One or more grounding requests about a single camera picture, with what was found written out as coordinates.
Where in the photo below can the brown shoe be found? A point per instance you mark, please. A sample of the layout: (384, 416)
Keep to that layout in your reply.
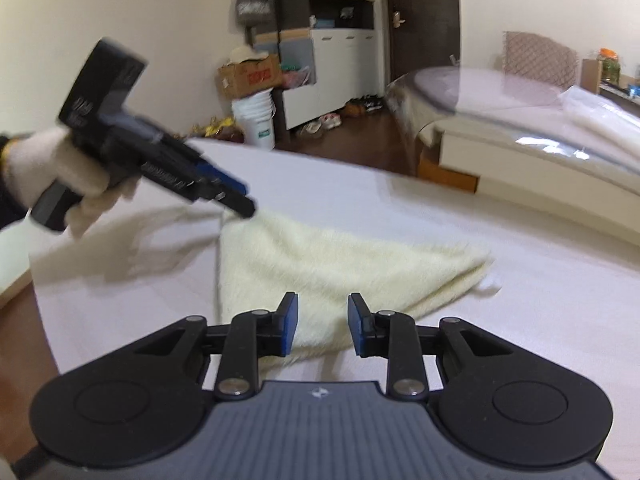
(354, 107)

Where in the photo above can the person's left forearm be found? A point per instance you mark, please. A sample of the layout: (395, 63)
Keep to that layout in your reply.
(7, 200)

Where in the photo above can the row of cooking oil bottles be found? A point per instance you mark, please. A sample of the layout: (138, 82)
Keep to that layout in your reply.
(217, 129)

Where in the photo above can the colourful plastic bags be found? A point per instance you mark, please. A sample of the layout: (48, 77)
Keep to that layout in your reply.
(296, 76)

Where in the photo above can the black sneaker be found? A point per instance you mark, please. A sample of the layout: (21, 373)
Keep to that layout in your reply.
(374, 103)

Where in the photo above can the jar with orange lid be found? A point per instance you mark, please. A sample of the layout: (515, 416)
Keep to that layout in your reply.
(610, 66)

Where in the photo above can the pale yellow towel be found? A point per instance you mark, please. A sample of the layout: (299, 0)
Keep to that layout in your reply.
(325, 270)

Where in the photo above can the dark wooden door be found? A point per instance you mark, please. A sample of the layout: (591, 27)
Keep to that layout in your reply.
(425, 15)

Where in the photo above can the person's left hand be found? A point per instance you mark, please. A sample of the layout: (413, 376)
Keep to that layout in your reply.
(35, 160)

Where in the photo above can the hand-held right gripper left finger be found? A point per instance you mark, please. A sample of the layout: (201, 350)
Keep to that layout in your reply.
(289, 325)

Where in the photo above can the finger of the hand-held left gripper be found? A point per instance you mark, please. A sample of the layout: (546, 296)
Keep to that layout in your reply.
(235, 202)
(225, 180)

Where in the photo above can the wooden desktop shelf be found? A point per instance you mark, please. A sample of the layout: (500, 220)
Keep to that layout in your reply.
(592, 77)

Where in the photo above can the white plastic bucket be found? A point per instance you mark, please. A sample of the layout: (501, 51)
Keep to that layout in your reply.
(255, 122)

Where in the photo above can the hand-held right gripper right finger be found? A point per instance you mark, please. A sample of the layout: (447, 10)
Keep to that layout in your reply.
(357, 325)

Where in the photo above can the white cabinet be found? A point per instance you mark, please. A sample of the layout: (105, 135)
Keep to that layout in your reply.
(340, 60)

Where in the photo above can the beige dining table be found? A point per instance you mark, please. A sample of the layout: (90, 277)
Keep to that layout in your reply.
(525, 160)

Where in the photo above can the white sneaker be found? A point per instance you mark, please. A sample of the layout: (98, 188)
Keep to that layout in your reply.
(310, 128)
(330, 121)

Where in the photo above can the cardboard box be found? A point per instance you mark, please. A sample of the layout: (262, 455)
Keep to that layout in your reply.
(247, 79)

